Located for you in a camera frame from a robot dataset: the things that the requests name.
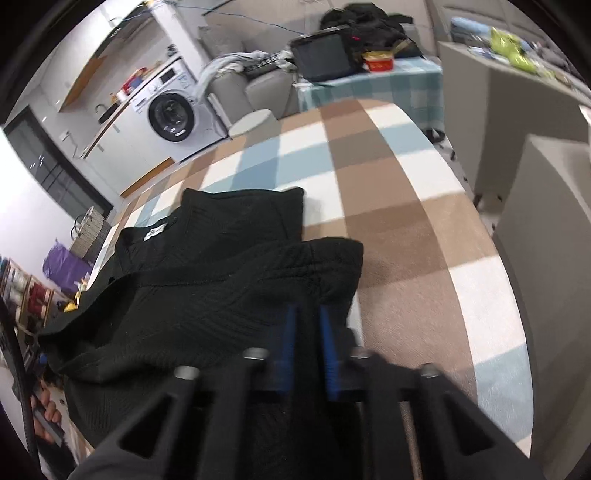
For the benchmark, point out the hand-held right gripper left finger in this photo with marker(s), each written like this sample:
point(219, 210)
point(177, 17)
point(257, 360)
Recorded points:
point(288, 341)

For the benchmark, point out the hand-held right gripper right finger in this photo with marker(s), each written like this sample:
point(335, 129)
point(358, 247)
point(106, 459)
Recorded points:
point(330, 350)

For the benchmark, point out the black knit sweater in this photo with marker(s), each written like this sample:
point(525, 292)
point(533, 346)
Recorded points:
point(207, 277)

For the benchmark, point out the pile of black clothes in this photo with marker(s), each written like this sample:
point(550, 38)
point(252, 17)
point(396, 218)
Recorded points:
point(369, 23)

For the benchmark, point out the person's left hand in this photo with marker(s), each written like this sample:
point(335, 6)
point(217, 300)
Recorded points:
point(50, 401)

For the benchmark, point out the wooden shoe rack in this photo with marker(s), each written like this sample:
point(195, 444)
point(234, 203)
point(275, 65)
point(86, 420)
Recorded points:
point(27, 295)

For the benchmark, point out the checkered blanket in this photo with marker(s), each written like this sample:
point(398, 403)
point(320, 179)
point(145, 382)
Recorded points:
point(406, 230)

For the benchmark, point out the purple bag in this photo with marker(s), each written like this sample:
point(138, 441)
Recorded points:
point(64, 267)

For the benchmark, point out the woven laundry basket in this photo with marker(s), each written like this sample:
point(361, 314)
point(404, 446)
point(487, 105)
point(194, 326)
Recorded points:
point(90, 233)

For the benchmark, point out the white round stool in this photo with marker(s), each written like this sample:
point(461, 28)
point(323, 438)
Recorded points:
point(251, 122)

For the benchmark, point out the white washing machine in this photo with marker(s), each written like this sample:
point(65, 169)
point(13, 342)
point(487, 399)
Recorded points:
point(184, 120)

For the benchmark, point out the grey sofa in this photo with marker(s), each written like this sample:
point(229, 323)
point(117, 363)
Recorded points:
point(268, 92)

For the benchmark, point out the white kitchen cabinet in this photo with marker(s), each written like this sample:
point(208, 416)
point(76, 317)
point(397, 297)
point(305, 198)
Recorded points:
point(129, 147)

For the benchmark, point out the black glass door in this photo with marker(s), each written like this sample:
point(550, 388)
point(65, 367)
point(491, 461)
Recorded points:
point(51, 170)

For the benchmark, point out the teal checkered tablecloth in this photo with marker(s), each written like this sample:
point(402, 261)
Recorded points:
point(406, 92)

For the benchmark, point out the large beige box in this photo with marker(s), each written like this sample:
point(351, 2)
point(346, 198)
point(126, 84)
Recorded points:
point(485, 115)

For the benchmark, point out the white grey striped cloth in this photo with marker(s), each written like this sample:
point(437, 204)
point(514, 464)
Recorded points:
point(221, 67)

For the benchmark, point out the red bowl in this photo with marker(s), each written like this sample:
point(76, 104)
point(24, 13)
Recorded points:
point(378, 62)

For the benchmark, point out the black faucet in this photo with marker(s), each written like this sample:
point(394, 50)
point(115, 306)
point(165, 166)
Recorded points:
point(101, 110)

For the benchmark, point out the red and blue basins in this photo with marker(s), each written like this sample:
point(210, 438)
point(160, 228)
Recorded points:
point(136, 81)

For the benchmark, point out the light blue pillow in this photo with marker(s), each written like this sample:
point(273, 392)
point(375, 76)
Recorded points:
point(468, 27)

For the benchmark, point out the green plush toy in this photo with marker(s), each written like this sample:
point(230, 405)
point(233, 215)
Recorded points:
point(508, 46)

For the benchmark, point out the beige bed headboard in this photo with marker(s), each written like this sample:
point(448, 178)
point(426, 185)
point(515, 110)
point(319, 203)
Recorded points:
point(471, 14)

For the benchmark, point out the grey jacket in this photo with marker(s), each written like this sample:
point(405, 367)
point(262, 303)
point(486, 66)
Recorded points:
point(554, 57)

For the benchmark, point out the wooden wall shelf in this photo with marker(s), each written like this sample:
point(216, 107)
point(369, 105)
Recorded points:
point(87, 78)

